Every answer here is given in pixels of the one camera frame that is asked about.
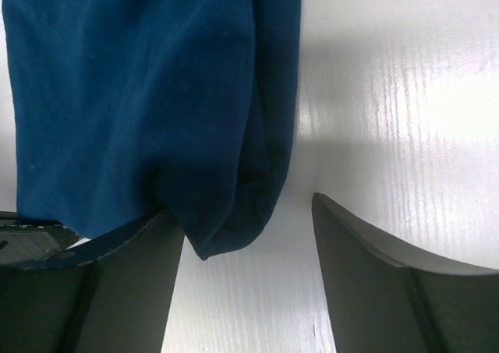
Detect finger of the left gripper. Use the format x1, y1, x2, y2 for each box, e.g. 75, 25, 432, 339
1, 212, 76, 270

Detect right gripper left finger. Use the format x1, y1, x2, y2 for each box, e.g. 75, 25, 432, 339
1, 210, 183, 352

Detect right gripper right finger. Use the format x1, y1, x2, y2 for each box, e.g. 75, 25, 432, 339
312, 193, 498, 352

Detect navy blue t-shirt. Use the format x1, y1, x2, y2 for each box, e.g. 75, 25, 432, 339
2, 0, 301, 259

